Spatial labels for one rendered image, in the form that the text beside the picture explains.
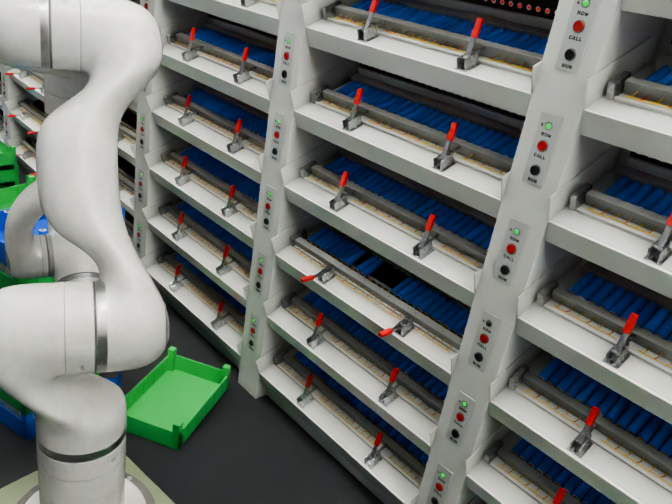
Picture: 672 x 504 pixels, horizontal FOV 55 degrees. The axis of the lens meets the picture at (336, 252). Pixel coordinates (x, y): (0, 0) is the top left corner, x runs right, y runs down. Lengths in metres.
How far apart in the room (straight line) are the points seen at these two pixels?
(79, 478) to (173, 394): 0.98
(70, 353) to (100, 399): 0.12
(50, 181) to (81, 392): 0.29
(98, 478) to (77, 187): 0.41
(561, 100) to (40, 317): 0.83
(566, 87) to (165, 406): 1.34
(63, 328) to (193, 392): 1.15
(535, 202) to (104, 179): 0.70
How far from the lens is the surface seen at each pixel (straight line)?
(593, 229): 1.14
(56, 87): 1.10
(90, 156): 0.87
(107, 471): 1.00
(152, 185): 2.27
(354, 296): 1.53
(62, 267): 1.21
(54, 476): 1.01
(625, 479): 1.26
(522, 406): 1.32
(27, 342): 0.85
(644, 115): 1.10
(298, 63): 1.56
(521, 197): 1.17
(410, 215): 1.42
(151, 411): 1.89
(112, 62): 0.90
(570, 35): 1.12
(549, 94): 1.14
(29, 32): 0.91
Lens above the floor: 1.22
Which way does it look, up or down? 25 degrees down
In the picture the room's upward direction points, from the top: 10 degrees clockwise
